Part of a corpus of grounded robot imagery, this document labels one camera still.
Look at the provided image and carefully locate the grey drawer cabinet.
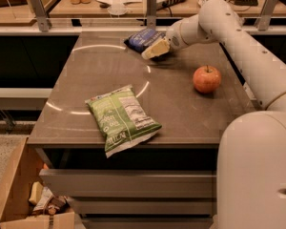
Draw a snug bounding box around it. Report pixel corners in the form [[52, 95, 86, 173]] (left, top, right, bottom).
[[28, 31, 253, 229]]

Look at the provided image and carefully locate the middle metal bracket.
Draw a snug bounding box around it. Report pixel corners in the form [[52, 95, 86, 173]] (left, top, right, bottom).
[[146, 0, 156, 29]]

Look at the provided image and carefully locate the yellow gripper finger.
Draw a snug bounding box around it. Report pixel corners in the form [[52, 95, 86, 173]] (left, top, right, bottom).
[[141, 38, 170, 59]]

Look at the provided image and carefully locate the metal bracket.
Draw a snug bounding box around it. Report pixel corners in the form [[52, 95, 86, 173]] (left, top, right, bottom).
[[255, 0, 278, 31], [30, 0, 51, 32], [146, 0, 156, 29]]

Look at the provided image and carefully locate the cardboard box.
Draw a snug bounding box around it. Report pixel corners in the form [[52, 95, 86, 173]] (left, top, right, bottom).
[[0, 138, 75, 229]]

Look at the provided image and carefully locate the white cup on saucer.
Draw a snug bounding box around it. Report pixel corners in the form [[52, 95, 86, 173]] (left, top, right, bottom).
[[108, 0, 128, 16]]

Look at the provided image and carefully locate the snack packet in box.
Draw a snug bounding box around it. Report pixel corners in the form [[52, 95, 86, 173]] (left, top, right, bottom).
[[32, 187, 67, 216]]

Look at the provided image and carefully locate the green jalapeno chip bag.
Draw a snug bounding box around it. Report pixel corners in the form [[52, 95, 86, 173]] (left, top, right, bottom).
[[85, 85, 162, 157]]

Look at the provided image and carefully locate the blue chip bag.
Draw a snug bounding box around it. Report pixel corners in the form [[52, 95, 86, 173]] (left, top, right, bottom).
[[124, 28, 165, 52]]

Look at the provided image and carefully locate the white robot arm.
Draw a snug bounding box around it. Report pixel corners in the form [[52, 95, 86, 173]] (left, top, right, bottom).
[[142, 0, 286, 229]]

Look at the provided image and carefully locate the right metal bracket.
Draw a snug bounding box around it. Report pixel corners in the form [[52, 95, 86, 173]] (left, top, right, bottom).
[[255, 0, 278, 31]]

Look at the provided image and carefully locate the grey power strip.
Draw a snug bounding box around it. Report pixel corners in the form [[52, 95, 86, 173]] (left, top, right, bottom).
[[156, 0, 186, 10]]

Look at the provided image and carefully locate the red apple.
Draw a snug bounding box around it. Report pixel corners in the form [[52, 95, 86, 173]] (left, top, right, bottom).
[[193, 65, 221, 94]]

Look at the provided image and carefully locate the left metal bracket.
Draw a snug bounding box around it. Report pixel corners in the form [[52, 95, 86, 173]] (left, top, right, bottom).
[[30, 0, 51, 32]]

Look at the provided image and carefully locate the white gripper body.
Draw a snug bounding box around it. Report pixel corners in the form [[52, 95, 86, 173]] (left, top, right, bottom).
[[166, 22, 182, 51]]

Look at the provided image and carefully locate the yellow item in box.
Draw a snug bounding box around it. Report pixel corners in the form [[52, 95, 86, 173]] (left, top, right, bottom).
[[29, 181, 43, 205]]

